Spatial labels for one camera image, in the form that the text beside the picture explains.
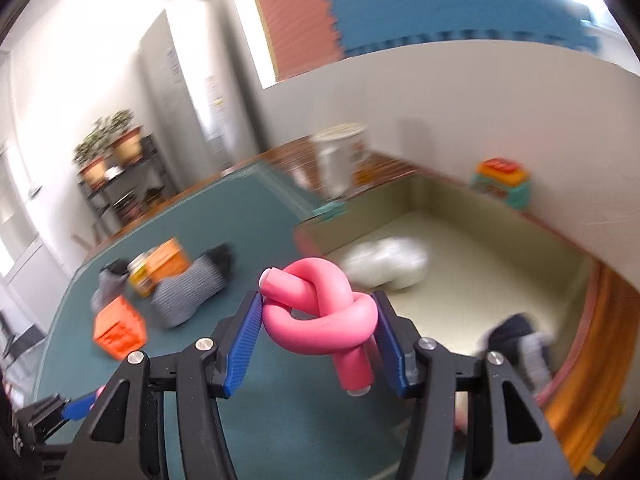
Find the grey striped black-toe sock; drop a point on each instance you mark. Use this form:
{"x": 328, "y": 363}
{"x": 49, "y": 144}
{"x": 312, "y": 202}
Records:
{"x": 176, "y": 299}

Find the orange grid cube block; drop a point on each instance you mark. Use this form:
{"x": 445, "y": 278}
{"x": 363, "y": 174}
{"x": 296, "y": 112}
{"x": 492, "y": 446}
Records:
{"x": 119, "y": 329}

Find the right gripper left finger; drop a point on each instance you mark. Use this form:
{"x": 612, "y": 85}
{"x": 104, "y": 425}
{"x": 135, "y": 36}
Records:
{"x": 123, "y": 436}

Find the potted plant left pot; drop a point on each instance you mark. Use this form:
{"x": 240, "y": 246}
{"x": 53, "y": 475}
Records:
{"x": 90, "y": 159}

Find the potted plant right pot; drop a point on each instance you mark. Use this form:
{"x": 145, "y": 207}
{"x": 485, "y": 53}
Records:
{"x": 124, "y": 138}

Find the clear plastic bag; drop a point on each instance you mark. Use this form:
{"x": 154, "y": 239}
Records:
{"x": 396, "y": 262}

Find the blue foam puzzle mat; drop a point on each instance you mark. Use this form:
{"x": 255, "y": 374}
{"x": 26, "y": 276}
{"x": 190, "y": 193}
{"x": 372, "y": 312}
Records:
{"x": 368, "y": 26}

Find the teal orange toy bus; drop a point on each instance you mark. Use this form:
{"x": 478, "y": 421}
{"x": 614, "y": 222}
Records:
{"x": 503, "y": 179}

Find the white cartoon mug with lid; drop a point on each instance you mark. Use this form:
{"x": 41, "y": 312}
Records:
{"x": 340, "y": 150}

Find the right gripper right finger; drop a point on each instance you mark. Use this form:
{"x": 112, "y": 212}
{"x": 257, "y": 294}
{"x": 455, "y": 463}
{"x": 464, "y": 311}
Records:
{"x": 508, "y": 435}

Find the green desk mat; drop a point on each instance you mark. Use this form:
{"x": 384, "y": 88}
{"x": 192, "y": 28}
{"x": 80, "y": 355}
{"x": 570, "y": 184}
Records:
{"x": 290, "y": 419}

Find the small grey black sock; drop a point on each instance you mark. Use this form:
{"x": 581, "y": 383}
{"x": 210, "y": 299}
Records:
{"x": 112, "y": 283}

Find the red foam puzzle mat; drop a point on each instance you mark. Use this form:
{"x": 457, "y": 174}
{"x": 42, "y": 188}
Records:
{"x": 301, "y": 35}

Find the navy white striped sock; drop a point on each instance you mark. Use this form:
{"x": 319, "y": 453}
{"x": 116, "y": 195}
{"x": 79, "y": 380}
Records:
{"x": 526, "y": 349}

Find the orange letter cube block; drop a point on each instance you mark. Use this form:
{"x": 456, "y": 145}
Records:
{"x": 167, "y": 260}

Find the potted plant pot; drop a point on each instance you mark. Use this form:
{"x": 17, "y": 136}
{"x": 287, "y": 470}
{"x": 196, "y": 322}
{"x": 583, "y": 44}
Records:
{"x": 124, "y": 138}
{"x": 90, "y": 159}

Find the red rectangular tin box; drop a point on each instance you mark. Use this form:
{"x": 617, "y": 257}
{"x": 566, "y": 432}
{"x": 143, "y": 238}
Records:
{"x": 485, "y": 262}

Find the pink knotted foam tube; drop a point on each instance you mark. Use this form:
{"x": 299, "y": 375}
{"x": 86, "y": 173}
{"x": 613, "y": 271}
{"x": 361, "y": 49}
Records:
{"x": 309, "y": 308}

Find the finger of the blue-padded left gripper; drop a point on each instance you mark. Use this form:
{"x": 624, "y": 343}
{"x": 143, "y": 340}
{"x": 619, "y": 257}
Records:
{"x": 80, "y": 408}

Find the black metal plant shelf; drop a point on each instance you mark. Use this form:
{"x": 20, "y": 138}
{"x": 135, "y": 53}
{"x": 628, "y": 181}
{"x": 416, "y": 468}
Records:
{"x": 129, "y": 192}

